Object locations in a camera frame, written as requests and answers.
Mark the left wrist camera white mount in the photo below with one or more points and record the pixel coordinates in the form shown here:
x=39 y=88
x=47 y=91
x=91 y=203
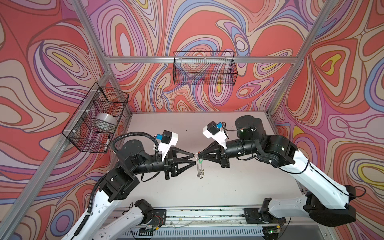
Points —
x=167 y=140

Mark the black wire basket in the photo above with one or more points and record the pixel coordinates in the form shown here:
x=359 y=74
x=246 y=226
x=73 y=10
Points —
x=85 y=132
x=204 y=68

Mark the grey tape roll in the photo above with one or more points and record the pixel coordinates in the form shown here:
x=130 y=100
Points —
x=106 y=118

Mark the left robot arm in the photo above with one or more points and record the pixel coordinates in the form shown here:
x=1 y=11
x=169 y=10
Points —
x=138 y=153

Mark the aluminium table edge rail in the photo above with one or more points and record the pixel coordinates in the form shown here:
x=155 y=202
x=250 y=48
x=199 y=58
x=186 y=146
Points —
x=175 y=223

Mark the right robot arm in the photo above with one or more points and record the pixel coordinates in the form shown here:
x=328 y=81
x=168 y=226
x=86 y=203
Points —
x=326 y=202

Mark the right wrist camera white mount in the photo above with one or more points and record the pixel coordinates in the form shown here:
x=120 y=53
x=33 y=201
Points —
x=216 y=132

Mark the black wire basket back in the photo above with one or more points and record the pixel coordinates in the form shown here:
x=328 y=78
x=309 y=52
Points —
x=204 y=68

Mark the metal keyring disc red grip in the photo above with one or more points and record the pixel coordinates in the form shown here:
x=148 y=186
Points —
x=200 y=170

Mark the black wire basket left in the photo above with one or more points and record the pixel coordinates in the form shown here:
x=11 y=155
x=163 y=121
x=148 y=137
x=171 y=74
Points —
x=85 y=132

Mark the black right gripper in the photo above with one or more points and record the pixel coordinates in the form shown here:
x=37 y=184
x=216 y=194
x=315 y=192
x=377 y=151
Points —
x=213 y=148

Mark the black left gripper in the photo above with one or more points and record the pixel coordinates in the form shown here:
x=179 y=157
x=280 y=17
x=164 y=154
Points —
x=171 y=163

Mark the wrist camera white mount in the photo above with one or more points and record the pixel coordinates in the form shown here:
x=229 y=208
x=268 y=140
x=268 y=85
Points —
x=167 y=140
x=216 y=132

